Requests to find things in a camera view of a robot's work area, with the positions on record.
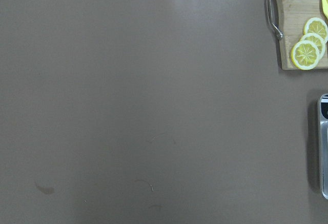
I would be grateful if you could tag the silver digital kitchen scale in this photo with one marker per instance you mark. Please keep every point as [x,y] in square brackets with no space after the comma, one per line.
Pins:
[322,142]

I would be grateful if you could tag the lemon slice top right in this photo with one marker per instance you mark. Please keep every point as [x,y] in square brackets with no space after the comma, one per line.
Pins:
[305,55]

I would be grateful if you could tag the bamboo cutting board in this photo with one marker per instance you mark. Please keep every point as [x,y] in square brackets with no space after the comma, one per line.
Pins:
[287,19]

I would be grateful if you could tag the lemon slice middle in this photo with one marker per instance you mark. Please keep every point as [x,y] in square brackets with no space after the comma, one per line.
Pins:
[318,41]

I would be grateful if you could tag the lemon slice lower of row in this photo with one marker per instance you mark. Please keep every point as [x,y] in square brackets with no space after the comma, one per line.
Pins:
[316,25]

